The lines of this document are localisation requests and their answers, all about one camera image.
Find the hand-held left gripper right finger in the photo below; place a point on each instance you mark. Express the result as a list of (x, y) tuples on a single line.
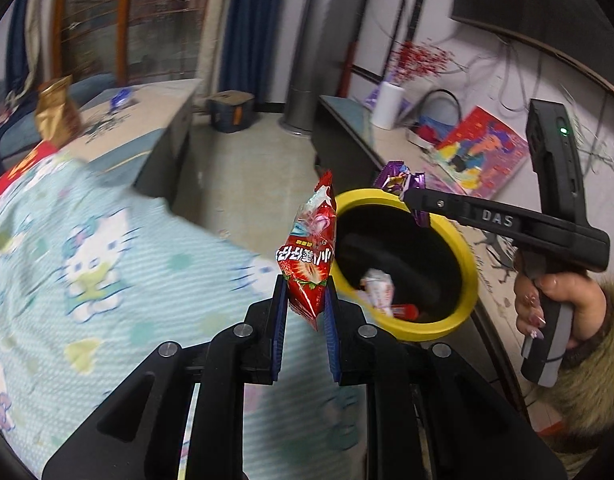
[(332, 335)]

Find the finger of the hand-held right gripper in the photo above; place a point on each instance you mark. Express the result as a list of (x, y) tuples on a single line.
[(437, 203)]

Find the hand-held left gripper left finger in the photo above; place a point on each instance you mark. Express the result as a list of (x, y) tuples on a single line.
[(279, 340)]

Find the purple snack wrapper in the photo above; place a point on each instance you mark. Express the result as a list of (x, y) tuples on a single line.
[(397, 177)]

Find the white red striped wrapper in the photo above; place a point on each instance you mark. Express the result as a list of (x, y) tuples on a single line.
[(379, 285)]

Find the yellow-rimmed black trash bin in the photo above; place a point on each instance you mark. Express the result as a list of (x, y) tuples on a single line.
[(467, 270)]

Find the red-lidded small cup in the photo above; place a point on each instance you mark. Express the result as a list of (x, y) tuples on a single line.
[(406, 312)]

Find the red strawberry snack packet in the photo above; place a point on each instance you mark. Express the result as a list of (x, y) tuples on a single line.
[(307, 260)]

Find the person's right forearm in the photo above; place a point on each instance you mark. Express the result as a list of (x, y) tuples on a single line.
[(592, 390)]

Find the person's right hand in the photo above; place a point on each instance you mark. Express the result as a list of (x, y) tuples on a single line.
[(587, 305)]

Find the colourful figure painting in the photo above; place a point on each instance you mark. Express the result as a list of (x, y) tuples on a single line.
[(477, 150)]

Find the white ribbed vase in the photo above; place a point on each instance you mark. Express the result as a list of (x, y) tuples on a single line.
[(388, 106)]

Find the dark television stand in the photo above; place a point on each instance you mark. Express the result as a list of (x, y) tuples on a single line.
[(352, 115)]

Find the small purple canvas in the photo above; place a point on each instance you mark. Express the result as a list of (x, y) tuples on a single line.
[(374, 95)]

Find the red berry branches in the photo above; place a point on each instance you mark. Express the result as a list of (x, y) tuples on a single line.
[(422, 60)]

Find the cartoon cat printed blanket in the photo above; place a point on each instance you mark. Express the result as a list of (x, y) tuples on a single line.
[(137, 310)]

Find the grey tower air conditioner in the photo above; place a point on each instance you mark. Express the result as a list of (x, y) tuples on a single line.
[(322, 50)]

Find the dark storage box stool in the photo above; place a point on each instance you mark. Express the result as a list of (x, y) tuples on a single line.
[(232, 112)]

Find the blue curtain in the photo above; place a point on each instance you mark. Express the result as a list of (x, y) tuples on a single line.
[(247, 35), (22, 35)]

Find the beige coffee table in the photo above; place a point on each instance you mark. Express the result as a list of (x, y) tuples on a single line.
[(152, 105)]

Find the pile of seed shells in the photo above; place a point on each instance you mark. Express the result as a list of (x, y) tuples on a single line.
[(99, 127)]

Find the beige curtain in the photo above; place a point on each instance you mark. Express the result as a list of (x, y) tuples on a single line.
[(214, 25)]

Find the blue snack packet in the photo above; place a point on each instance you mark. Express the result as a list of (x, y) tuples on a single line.
[(122, 99)]

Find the red printed blanket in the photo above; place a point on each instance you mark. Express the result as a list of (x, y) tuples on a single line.
[(32, 157)]

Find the gold paper bag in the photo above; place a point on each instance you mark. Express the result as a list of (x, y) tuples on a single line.
[(57, 110)]

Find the blue grey heart-print sofa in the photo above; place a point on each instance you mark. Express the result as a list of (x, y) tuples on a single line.
[(14, 135)]

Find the wooden framed glass door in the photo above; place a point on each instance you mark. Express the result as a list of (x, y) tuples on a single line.
[(137, 20)]

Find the black wall television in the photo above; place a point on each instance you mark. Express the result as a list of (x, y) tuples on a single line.
[(537, 0)]

